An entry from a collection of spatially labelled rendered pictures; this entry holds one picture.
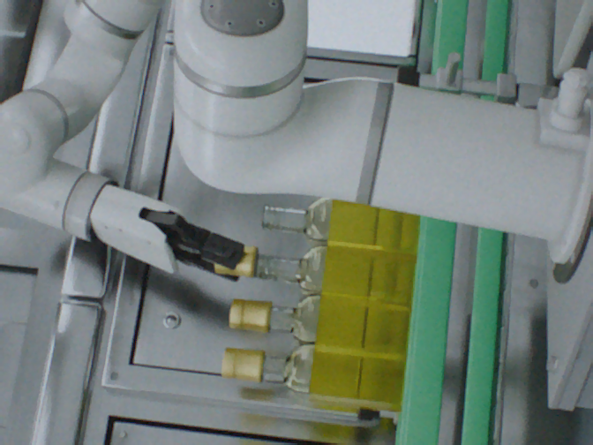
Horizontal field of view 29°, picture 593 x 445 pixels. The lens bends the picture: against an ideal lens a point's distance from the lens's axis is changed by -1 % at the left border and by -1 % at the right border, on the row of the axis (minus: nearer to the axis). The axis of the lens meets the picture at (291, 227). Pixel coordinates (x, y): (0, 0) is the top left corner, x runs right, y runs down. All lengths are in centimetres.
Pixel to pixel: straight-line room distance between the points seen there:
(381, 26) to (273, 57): 80
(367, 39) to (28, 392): 63
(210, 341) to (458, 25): 48
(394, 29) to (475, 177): 75
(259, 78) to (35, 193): 58
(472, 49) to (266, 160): 57
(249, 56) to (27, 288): 80
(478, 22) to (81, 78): 47
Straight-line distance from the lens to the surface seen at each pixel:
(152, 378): 142
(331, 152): 85
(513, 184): 85
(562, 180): 86
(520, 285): 116
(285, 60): 80
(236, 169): 87
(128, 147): 153
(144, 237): 128
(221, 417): 143
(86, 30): 124
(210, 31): 80
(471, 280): 118
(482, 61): 139
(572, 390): 86
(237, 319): 129
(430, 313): 116
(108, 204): 130
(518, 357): 115
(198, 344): 143
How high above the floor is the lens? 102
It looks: 4 degrees up
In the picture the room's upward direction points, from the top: 84 degrees counter-clockwise
